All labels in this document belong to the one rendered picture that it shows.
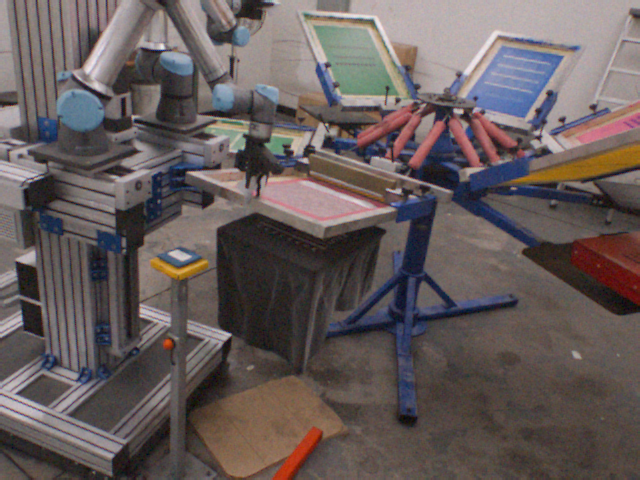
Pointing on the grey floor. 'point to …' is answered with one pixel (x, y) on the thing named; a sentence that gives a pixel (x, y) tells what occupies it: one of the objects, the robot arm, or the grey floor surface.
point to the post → (170, 465)
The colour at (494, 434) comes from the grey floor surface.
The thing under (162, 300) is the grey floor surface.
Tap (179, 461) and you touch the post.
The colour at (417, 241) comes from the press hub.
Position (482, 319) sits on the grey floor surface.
